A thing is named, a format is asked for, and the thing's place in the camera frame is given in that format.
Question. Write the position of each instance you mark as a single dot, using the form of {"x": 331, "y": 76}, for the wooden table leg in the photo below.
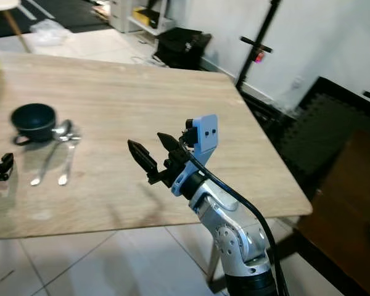
{"x": 216, "y": 262}

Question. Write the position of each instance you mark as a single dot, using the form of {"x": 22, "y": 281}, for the white shelf unit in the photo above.
{"x": 142, "y": 13}

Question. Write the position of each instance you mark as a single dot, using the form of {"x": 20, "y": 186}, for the black stand pole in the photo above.
{"x": 258, "y": 43}

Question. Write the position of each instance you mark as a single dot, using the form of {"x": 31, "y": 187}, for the white stool with wooden legs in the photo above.
{"x": 3, "y": 5}

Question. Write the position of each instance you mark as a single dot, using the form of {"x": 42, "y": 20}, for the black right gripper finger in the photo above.
{"x": 170, "y": 145}
{"x": 143, "y": 156}

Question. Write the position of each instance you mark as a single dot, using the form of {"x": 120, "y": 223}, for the silver metal spoon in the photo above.
{"x": 62, "y": 129}

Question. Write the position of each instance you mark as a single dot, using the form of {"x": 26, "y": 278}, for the clear plastic bag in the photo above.
{"x": 49, "y": 32}

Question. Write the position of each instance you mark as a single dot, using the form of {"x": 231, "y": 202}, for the black foam mat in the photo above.
{"x": 327, "y": 129}

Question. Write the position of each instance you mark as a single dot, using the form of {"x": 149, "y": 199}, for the black bin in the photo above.
{"x": 182, "y": 48}

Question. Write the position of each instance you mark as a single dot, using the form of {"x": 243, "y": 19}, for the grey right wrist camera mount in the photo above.
{"x": 206, "y": 132}

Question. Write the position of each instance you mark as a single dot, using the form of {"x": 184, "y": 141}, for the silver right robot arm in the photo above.
{"x": 231, "y": 237}

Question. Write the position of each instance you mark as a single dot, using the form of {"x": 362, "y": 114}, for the dark brown cabinet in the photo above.
{"x": 342, "y": 209}

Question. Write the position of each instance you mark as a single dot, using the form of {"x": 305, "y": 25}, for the black floor mat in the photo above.
{"x": 68, "y": 9}

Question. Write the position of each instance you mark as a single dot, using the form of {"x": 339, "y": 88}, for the dark blue bowl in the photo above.
{"x": 32, "y": 122}

